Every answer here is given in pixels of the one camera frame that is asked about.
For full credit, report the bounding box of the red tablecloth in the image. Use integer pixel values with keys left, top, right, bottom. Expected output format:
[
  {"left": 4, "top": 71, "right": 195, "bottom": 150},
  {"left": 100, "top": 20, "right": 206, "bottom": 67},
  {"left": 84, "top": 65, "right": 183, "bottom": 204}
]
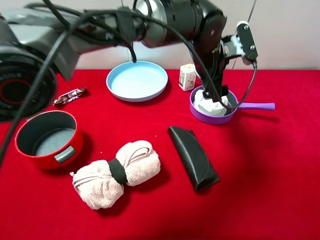
[{"left": 0, "top": 70, "right": 320, "bottom": 240}]

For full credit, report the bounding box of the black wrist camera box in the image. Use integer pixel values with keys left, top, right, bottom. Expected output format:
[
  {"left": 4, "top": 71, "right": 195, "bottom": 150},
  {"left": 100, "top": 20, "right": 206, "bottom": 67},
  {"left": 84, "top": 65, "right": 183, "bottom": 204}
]
[{"left": 236, "top": 21, "right": 258, "bottom": 65}]

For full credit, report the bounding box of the chocolate bar wrapper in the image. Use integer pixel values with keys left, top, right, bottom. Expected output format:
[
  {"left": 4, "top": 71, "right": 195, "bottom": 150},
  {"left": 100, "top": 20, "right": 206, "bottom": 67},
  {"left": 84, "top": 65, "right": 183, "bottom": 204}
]
[{"left": 52, "top": 87, "right": 86, "bottom": 106}]

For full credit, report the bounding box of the black glasses case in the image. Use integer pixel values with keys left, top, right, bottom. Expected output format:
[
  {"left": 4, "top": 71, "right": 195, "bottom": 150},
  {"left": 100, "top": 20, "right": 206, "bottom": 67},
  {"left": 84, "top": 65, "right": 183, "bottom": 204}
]
[{"left": 168, "top": 126, "right": 220, "bottom": 192}]

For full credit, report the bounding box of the small white carton box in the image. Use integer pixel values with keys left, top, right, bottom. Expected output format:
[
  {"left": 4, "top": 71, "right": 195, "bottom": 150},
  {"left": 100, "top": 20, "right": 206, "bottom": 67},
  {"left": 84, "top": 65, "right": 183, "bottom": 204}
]
[{"left": 179, "top": 63, "right": 197, "bottom": 92}]

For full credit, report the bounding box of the black cable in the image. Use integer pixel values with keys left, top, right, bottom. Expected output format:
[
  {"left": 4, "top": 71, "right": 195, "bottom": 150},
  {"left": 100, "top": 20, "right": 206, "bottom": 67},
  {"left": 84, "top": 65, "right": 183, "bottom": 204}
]
[{"left": 219, "top": 59, "right": 259, "bottom": 110}]

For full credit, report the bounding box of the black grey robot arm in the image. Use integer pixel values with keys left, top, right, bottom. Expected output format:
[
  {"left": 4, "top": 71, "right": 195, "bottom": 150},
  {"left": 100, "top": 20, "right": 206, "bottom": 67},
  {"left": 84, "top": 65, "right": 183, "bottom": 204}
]
[{"left": 0, "top": 0, "right": 228, "bottom": 122}]

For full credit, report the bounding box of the red pot grey interior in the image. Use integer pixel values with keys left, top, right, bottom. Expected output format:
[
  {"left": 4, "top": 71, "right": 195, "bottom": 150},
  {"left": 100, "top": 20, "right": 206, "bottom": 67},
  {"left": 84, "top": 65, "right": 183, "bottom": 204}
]
[{"left": 14, "top": 110, "right": 84, "bottom": 170}]

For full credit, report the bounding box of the clear plastic lidded container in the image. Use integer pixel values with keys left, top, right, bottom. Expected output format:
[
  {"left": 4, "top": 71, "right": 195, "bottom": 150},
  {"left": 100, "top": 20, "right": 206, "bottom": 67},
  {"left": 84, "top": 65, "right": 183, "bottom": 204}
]
[{"left": 193, "top": 89, "right": 227, "bottom": 117}]

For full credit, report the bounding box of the light blue plate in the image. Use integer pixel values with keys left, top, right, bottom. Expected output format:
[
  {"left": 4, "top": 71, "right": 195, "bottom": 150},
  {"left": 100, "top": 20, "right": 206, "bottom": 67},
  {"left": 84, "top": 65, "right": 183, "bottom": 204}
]
[{"left": 106, "top": 61, "right": 168, "bottom": 103}]

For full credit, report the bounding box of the pink rolled towel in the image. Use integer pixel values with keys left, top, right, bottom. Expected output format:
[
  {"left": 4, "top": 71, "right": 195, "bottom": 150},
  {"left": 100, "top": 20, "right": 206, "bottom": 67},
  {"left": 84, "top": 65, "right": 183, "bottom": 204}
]
[{"left": 70, "top": 140, "right": 161, "bottom": 210}]

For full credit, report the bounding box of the black band on towel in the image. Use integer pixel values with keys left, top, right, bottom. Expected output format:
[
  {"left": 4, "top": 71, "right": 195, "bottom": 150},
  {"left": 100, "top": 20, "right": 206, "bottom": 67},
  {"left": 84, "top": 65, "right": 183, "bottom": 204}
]
[{"left": 108, "top": 158, "right": 128, "bottom": 185}]

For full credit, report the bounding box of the purple frying pan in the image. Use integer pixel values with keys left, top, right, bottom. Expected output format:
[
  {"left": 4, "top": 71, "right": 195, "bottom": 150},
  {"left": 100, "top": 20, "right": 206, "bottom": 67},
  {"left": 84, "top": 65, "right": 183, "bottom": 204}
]
[{"left": 189, "top": 86, "right": 276, "bottom": 125}]

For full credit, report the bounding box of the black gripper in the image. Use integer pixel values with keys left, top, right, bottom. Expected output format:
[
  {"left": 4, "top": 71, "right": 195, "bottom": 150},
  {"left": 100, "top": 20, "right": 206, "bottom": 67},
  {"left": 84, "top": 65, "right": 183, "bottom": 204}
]
[{"left": 191, "top": 34, "right": 238, "bottom": 102}]

